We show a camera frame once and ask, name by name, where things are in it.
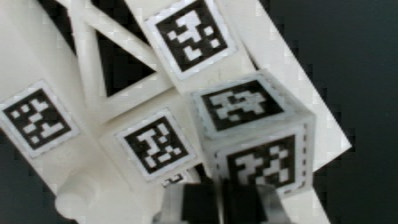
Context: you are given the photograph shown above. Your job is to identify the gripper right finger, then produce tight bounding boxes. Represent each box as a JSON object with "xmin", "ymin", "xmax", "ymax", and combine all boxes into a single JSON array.
[{"xmin": 219, "ymin": 181, "xmax": 291, "ymax": 224}]

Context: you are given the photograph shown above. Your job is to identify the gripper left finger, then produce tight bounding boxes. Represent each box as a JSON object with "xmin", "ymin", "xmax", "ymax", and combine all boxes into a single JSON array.
[{"xmin": 150, "ymin": 183, "xmax": 219, "ymax": 224}]

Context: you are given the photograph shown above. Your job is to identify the white X-frame chair legs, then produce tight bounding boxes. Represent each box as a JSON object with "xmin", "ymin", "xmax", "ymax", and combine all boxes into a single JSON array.
[{"xmin": 0, "ymin": 0, "xmax": 349, "ymax": 224}]

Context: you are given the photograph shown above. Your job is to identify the small white cube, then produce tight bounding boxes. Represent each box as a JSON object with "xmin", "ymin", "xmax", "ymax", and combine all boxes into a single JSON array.
[{"xmin": 189, "ymin": 70, "xmax": 315, "ymax": 197}]

